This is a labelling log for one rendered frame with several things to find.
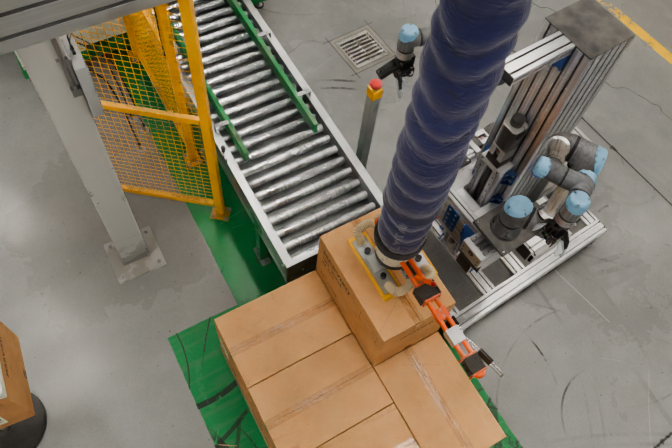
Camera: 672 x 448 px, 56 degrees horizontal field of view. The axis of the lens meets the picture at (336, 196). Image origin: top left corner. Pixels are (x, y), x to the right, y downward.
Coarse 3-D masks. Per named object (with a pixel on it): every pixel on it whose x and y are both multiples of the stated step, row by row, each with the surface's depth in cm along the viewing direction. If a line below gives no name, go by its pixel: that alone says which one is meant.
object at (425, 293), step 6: (414, 288) 272; (420, 288) 272; (426, 288) 272; (432, 288) 272; (438, 288) 272; (414, 294) 273; (420, 294) 270; (426, 294) 271; (432, 294) 271; (438, 294) 270; (420, 300) 270; (426, 300) 268; (432, 300) 271
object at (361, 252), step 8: (352, 240) 295; (368, 240) 296; (352, 248) 293; (360, 248) 293; (368, 248) 290; (360, 256) 291; (368, 264) 289; (368, 272) 288; (376, 272) 287; (384, 272) 285; (376, 280) 285; (384, 280) 286; (392, 280) 286; (376, 288) 285; (384, 288) 284; (384, 296) 282; (392, 296) 283
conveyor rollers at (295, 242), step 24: (216, 0) 441; (216, 24) 430; (240, 24) 431; (216, 48) 421; (240, 48) 421; (240, 72) 411; (264, 72) 411; (240, 96) 401; (264, 96) 401; (216, 120) 392; (240, 120) 391; (264, 120) 392; (288, 144) 386; (312, 144) 385; (264, 168) 377; (288, 168) 375; (312, 168) 377; (264, 192) 366; (336, 192) 369; (360, 192) 371; (288, 216) 360; (312, 216) 360; (360, 216) 365
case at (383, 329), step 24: (336, 240) 309; (336, 264) 303; (360, 264) 304; (336, 288) 321; (360, 288) 297; (360, 312) 300; (384, 312) 292; (408, 312) 293; (360, 336) 317; (384, 336) 286; (408, 336) 304
